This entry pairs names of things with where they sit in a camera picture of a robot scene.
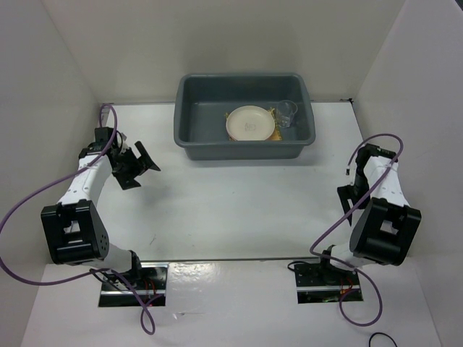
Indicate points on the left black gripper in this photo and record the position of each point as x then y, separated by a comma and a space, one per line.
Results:
127, 180

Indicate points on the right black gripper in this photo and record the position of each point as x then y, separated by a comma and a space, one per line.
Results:
346, 192

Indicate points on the clear plastic cup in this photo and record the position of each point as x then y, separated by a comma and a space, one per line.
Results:
285, 112

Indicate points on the white bowl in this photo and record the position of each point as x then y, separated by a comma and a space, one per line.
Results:
249, 123

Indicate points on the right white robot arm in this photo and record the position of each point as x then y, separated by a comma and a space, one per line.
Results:
384, 225

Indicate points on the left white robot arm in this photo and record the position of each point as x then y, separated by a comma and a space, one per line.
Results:
74, 230

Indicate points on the grey plastic bin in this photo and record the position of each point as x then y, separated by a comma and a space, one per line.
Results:
205, 100

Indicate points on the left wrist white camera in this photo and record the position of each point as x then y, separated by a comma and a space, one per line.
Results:
121, 140

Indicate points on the aluminium table edge rail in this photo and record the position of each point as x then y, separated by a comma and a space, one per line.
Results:
103, 114

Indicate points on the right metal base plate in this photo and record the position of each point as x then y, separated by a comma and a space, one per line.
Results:
320, 282

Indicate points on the metal base plate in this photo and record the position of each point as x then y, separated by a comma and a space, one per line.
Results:
150, 287
320, 282

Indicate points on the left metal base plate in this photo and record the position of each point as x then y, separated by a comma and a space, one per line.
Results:
150, 287

